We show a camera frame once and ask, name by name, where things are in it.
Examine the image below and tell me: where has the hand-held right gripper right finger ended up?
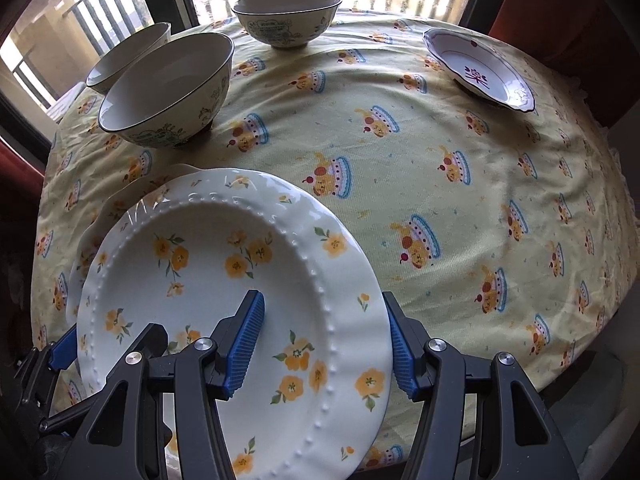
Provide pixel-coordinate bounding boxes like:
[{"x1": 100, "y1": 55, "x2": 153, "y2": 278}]
[{"x1": 382, "y1": 291, "x2": 581, "y2": 480}]

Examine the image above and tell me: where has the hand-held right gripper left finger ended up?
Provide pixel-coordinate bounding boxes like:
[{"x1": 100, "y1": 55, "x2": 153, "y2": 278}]
[{"x1": 65, "y1": 290, "x2": 266, "y2": 480}]

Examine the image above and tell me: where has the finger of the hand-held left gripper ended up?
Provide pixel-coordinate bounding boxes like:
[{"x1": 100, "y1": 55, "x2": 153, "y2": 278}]
[
  {"x1": 12, "y1": 332, "x2": 81, "y2": 411},
  {"x1": 37, "y1": 399, "x2": 96, "y2": 441}
]

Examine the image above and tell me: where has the white plate with yellow flowers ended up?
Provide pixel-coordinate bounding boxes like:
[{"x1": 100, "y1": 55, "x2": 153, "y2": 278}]
[
  {"x1": 76, "y1": 191, "x2": 392, "y2": 480},
  {"x1": 65, "y1": 167, "x2": 301, "y2": 331}
]

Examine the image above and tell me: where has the large floral ceramic bowl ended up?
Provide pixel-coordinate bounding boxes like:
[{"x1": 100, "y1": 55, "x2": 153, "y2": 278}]
[{"x1": 98, "y1": 32, "x2": 235, "y2": 150}]

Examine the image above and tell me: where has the red curtain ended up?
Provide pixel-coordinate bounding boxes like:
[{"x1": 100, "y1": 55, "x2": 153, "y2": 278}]
[
  {"x1": 487, "y1": 0, "x2": 640, "y2": 131},
  {"x1": 0, "y1": 125, "x2": 47, "y2": 198}
]

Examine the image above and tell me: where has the yellow printed tablecloth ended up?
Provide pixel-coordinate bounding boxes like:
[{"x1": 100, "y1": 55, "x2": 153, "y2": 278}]
[{"x1": 30, "y1": 7, "x2": 640, "y2": 471}]

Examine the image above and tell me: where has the small scalloped dish red motif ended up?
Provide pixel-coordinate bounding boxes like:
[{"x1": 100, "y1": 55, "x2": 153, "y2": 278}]
[{"x1": 422, "y1": 28, "x2": 537, "y2": 113}]

